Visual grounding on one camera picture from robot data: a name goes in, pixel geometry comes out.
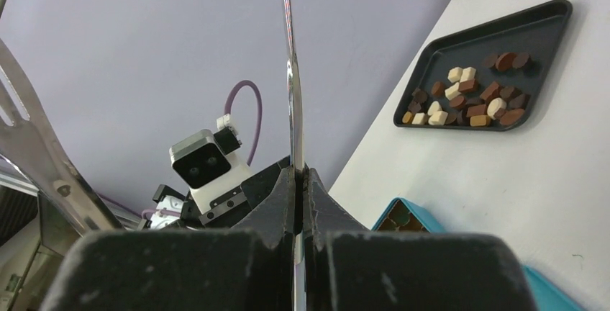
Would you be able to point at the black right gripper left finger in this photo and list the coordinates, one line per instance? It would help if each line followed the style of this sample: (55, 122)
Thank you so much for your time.
(246, 267)

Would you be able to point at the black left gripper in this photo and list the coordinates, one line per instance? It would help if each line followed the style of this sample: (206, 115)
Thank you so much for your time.
(175, 210)

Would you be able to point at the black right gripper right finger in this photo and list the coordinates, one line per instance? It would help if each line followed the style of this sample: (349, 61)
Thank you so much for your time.
(349, 267)

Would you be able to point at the teal chocolate box with dividers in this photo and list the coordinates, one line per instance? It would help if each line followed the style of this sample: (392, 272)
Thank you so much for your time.
(401, 215)

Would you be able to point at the steel tongs white handle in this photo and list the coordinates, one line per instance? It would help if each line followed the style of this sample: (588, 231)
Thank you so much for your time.
(30, 144)

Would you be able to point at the black chocolate tray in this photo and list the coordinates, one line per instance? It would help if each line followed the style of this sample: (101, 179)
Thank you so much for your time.
(534, 34)

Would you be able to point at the round milk chocolate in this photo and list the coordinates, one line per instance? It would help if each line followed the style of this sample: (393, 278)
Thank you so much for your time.
(505, 61)

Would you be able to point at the teal box lid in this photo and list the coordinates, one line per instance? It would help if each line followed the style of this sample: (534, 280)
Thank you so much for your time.
(548, 296)

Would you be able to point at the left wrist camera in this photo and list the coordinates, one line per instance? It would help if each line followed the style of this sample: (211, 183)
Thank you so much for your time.
(208, 162)

